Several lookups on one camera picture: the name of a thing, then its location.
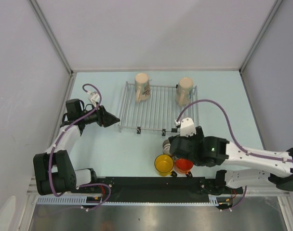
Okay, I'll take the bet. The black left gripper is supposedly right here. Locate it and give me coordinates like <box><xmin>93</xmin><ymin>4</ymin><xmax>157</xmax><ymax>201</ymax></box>
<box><xmin>79</xmin><ymin>102</ymin><xmax>120</xmax><ymax>128</ymax></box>

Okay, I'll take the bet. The silver wire dish rack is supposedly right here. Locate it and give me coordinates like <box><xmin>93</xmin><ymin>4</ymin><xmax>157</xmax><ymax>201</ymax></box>
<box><xmin>118</xmin><ymin>81</ymin><xmax>200</xmax><ymax>135</ymax></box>

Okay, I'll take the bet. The beige plain mug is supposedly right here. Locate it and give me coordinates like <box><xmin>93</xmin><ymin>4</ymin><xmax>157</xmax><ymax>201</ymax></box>
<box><xmin>175</xmin><ymin>77</ymin><xmax>194</xmax><ymax>107</ymax></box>

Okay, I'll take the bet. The beige decorated mug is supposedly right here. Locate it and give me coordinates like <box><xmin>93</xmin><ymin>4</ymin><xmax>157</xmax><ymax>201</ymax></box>
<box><xmin>135</xmin><ymin>73</ymin><xmax>150</xmax><ymax>103</ymax></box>

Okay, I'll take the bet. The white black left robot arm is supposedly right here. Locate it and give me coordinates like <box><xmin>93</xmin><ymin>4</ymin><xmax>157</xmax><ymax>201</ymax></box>
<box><xmin>33</xmin><ymin>99</ymin><xmax>120</xmax><ymax>196</ymax></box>

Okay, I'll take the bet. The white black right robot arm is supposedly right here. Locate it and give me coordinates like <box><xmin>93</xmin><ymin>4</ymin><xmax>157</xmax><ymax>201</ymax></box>
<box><xmin>168</xmin><ymin>126</ymin><xmax>293</xmax><ymax>193</ymax></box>

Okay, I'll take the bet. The orange mug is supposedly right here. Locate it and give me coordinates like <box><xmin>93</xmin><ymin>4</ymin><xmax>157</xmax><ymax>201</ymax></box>
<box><xmin>174</xmin><ymin>158</ymin><xmax>194</xmax><ymax>178</ymax></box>

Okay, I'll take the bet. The stainless steel cup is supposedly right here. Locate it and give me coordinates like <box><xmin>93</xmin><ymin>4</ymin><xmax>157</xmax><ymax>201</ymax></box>
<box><xmin>162</xmin><ymin>140</ymin><xmax>171</xmax><ymax>156</ymax></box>

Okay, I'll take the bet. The yellow mug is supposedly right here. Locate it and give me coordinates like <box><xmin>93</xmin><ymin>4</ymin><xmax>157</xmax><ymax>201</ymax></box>
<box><xmin>154</xmin><ymin>154</ymin><xmax>177</xmax><ymax>178</ymax></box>

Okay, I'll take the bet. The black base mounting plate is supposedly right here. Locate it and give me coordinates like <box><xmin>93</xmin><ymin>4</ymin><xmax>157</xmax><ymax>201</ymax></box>
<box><xmin>74</xmin><ymin>176</ymin><xmax>244</xmax><ymax>203</ymax></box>

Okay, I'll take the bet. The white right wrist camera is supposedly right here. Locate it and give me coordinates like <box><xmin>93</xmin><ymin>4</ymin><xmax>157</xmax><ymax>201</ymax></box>
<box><xmin>174</xmin><ymin>117</ymin><xmax>197</xmax><ymax>137</ymax></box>

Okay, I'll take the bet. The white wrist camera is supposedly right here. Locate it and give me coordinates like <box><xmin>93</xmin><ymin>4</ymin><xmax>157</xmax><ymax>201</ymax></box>
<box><xmin>174</xmin><ymin>117</ymin><xmax>197</xmax><ymax>137</ymax></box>
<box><xmin>87</xmin><ymin>91</ymin><xmax>101</xmax><ymax>106</ymax></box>

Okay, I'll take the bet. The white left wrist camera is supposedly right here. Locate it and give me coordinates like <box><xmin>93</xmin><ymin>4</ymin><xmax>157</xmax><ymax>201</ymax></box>
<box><xmin>87</xmin><ymin>91</ymin><xmax>101</xmax><ymax>106</ymax></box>

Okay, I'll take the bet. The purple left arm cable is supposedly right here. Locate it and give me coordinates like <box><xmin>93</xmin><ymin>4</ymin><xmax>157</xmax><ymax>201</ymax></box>
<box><xmin>49</xmin><ymin>83</ymin><xmax>111</xmax><ymax>212</ymax></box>

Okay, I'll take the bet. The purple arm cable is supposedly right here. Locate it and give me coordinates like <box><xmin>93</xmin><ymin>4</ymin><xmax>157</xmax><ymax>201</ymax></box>
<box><xmin>175</xmin><ymin>98</ymin><xmax>293</xmax><ymax>212</ymax></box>
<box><xmin>49</xmin><ymin>83</ymin><xmax>111</xmax><ymax>212</ymax></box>

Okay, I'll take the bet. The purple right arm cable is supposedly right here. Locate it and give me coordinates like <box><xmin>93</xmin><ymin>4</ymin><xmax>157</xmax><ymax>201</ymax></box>
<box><xmin>175</xmin><ymin>98</ymin><xmax>293</xmax><ymax>212</ymax></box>

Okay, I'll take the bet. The white slotted cable duct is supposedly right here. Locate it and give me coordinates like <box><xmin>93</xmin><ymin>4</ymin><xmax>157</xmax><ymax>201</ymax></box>
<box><xmin>37</xmin><ymin>194</ymin><xmax>231</xmax><ymax>207</ymax></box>

